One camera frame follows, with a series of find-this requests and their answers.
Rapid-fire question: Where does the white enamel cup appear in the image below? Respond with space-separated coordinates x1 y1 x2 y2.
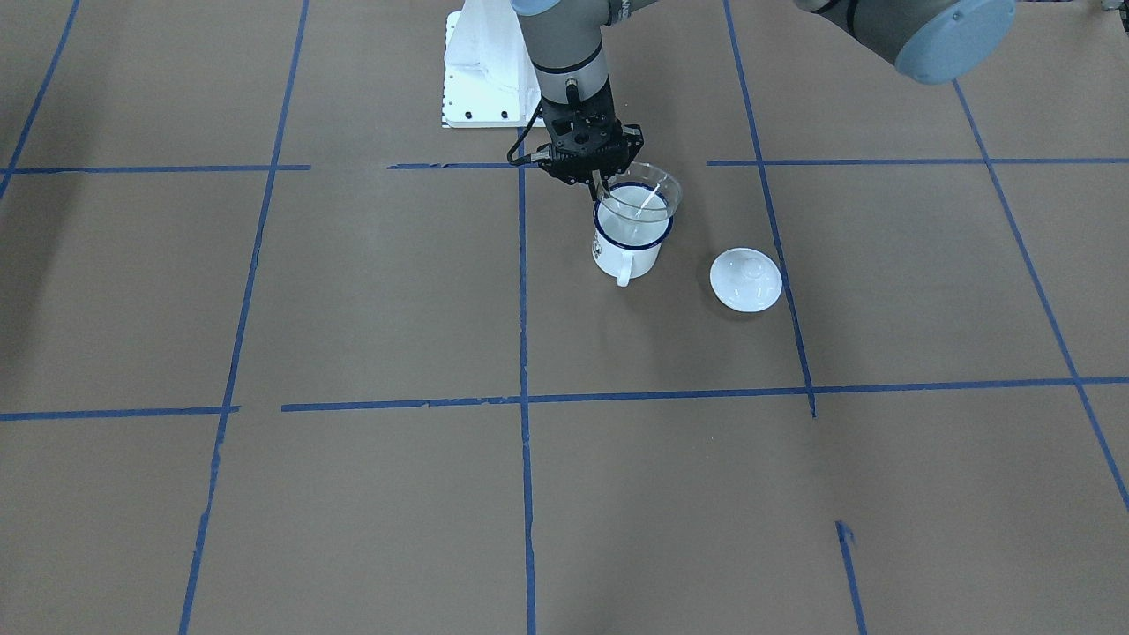
590 201 674 287

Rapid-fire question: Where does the brown cardboard mat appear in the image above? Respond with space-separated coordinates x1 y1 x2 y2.
3 1 1126 634

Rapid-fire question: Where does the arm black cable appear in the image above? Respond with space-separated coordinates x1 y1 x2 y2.
506 99 550 168

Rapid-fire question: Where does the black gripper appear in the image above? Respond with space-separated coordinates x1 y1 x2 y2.
542 80 620 201

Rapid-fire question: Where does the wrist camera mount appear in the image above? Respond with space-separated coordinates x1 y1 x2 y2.
531 124 645 186

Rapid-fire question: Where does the clear plastic funnel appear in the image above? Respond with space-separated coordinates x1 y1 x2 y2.
598 160 683 221

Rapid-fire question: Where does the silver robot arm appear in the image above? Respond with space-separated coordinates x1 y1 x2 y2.
507 1 1017 202

